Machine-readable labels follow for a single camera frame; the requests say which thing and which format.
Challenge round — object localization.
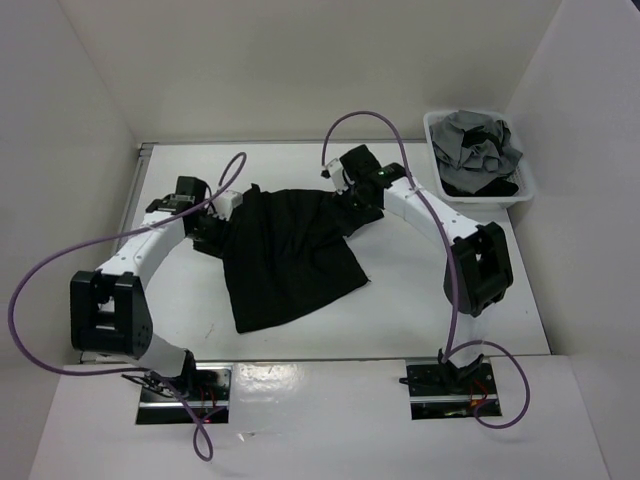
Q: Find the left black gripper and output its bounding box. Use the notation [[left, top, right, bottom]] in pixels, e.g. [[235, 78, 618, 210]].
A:
[[188, 209, 240, 262]]

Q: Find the black skirt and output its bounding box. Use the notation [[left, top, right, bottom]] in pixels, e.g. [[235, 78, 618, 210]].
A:
[[213, 185, 383, 334]]

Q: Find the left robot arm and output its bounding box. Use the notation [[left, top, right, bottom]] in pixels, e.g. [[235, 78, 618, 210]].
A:
[[70, 176, 242, 400]]

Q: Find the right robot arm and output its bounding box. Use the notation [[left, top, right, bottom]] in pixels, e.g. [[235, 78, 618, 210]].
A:
[[322, 145, 513, 320]]

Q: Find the black garment in basket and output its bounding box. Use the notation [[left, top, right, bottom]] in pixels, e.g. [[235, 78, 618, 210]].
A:
[[434, 126, 522, 198]]

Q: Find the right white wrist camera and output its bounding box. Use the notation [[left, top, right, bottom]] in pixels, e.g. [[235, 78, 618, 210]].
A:
[[321, 158, 350, 195]]

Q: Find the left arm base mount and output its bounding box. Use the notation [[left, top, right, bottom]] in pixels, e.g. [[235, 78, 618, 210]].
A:
[[121, 363, 233, 425]]

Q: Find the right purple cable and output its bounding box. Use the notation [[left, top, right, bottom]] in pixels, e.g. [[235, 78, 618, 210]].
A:
[[321, 111, 531, 430]]

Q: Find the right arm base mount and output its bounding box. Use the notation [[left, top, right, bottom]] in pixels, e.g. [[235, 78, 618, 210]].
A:
[[399, 356, 502, 420]]

